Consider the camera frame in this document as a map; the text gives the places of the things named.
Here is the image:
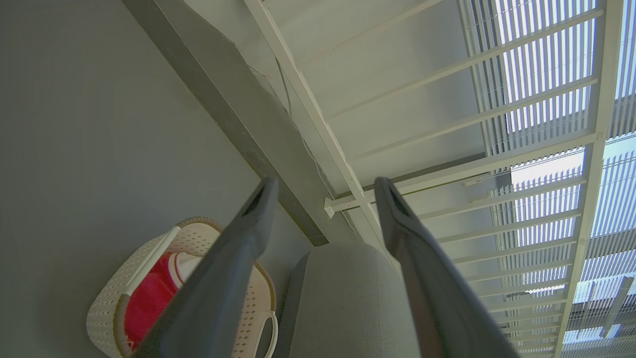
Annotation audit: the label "white wooden railing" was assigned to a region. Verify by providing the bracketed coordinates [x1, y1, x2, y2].
[243, 0, 636, 358]

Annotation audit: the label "red shirt with white collar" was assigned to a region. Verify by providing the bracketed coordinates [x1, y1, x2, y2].
[124, 251, 200, 350]

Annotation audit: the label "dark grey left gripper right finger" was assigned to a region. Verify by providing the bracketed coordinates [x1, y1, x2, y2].
[374, 177, 518, 358]

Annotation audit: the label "white vertical window blinds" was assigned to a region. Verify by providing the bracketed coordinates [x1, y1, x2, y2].
[457, 0, 636, 358]

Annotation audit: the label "grey fabric sofa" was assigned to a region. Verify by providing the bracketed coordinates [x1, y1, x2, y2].
[273, 241, 423, 358]

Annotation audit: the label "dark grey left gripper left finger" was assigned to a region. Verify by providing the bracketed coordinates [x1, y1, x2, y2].
[132, 177, 279, 358]

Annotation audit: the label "raised grey concrete step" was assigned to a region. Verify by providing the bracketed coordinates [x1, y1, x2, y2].
[122, 0, 487, 247]

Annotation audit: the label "cream perforated plastic laundry basket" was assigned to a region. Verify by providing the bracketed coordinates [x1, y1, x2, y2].
[86, 217, 279, 358]

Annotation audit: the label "thin grey floor cable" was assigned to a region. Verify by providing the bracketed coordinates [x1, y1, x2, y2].
[275, 57, 358, 237]

